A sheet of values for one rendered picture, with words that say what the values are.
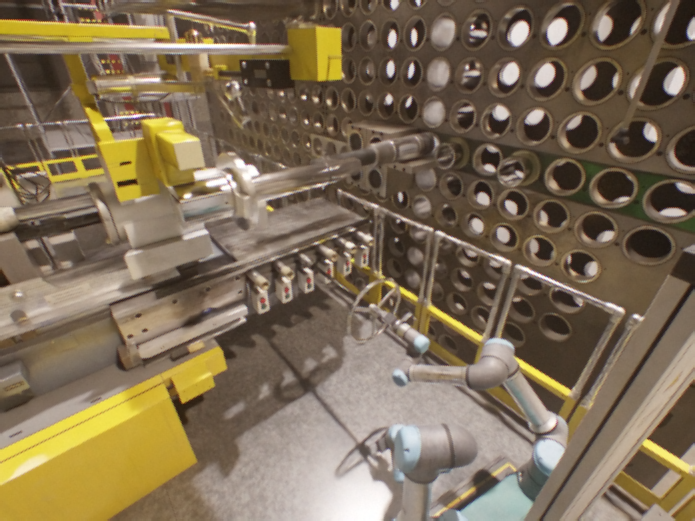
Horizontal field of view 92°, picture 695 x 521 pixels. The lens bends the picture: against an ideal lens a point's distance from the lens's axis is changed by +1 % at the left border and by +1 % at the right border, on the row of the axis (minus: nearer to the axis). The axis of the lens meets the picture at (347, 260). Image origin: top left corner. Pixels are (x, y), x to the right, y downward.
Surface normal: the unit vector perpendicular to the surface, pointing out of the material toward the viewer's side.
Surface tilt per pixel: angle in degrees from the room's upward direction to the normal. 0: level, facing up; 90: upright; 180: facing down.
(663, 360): 90
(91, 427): 0
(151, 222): 68
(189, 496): 0
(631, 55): 90
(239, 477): 0
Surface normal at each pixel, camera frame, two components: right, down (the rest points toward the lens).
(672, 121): -0.77, 0.33
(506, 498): 0.00, -0.85
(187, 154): 0.64, 0.40
